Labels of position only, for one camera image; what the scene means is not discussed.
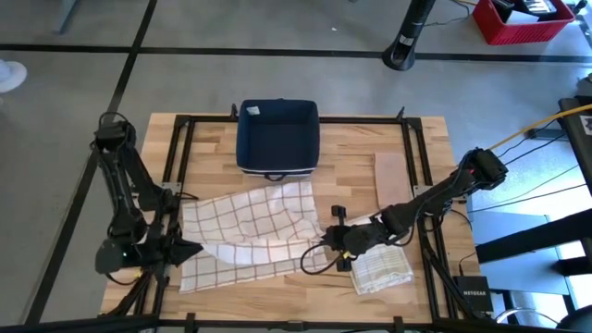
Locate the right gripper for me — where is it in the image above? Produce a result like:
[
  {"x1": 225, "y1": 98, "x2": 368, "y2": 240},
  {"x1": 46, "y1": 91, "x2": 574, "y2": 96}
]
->
[{"x1": 319, "y1": 205, "x2": 395, "y2": 273}]

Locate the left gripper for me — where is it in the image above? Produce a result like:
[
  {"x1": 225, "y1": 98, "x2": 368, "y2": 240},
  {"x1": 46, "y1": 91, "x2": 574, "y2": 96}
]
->
[{"x1": 138, "y1": 221, "x2": 204, "y2": 272}]

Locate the white grey-plaid towel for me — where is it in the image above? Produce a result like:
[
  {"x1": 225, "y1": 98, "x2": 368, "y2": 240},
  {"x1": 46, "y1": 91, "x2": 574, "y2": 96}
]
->
[{"x1": 349, "y1": 215, "x2": 415, "y2": 296}]

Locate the white brown-checked towel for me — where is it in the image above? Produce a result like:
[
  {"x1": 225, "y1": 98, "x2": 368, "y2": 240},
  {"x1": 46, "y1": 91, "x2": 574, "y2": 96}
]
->
[{"x1": 179, "y1": 179, "x2": 330, "y2": 295}]

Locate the pink towel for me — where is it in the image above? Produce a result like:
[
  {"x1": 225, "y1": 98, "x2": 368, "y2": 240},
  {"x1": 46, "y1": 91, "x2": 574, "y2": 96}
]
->
[{"x1": 373, "y1": 152, "x2": 413, "y2": 212}]

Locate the navy fabric basket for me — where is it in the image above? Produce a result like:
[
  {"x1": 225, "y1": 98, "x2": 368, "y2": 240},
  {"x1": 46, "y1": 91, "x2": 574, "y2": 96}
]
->
[{"x1": 235, "y1": 97, "x2": 321, "y2": 182}]

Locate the black metal stand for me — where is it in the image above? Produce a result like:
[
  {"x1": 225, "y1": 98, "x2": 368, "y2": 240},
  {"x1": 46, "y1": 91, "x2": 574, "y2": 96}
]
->
[{"x1": 475, "y1": 206, "x2": 592, "y2": 278}]

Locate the white round floor object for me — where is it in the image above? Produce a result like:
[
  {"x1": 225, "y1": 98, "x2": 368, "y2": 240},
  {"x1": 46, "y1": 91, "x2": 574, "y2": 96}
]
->
[{"x1": 0, "y1": 59, "x2": 28, "y2": 93}]

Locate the black round chair base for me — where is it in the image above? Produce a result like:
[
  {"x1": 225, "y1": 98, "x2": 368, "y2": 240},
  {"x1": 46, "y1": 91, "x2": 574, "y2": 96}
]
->
[{"x1": 554, "y1": 302, "x2": 592, "y2": 333}]

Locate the grey metal leg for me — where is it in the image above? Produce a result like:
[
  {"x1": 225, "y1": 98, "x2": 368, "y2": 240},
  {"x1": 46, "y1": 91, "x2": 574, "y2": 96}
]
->
[{"x1": 49, "y1": 0, "x2": 78, "y2": 36}]

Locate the black equipment case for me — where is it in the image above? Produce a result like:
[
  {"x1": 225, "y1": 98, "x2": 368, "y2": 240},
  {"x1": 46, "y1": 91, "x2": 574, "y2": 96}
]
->
[{"x1": 557, "y1": 94, "x2": 592, "y2": 195}]

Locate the red plastic crate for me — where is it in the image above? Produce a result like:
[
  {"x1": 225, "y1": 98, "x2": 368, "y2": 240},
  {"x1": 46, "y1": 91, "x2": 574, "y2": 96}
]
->
[{"x1": 471, "y1": 0, "x2": 575, "y2": 46}]

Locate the black white keyboard device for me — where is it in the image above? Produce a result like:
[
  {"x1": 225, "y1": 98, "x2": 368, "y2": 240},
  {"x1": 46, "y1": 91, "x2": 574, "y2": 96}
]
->
[{"x1": 515, "y1": 0, "x2": 559, "y2": 19}]

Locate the black looped camera cable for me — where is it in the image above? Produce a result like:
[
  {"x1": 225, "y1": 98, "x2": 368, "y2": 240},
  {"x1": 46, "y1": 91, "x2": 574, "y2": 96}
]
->
[{"x1": 300, "y1": 243, "x2": 346, "y2": 277}]

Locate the black aluminium frame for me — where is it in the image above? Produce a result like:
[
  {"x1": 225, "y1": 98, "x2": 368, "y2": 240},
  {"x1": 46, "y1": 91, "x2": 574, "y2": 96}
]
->
[{"x1": 0, "y1": 104, "x2": 592, "y2": 333}]

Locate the black Netgear switch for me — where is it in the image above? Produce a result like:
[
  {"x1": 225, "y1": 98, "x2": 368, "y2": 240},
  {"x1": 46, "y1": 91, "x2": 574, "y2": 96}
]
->
[{"x1": 451, "y1": 275, "x2": 494, "y2": 313}]

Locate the black floor cable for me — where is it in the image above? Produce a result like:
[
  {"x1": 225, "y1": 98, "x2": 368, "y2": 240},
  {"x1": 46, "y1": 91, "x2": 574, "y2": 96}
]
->
[
  {"x1": 480, "y1": 164, "x2": 580, "y2": 207},
  {"x1": 465, "y1": 182, "x2": 588, "y2": 214}
]

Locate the yellow cable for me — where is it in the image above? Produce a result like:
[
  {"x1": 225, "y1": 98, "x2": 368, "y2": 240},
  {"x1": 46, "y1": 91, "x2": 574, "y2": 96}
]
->
[{"x1": 488, "y1": 102, "x2": 592, "y2": 152}]

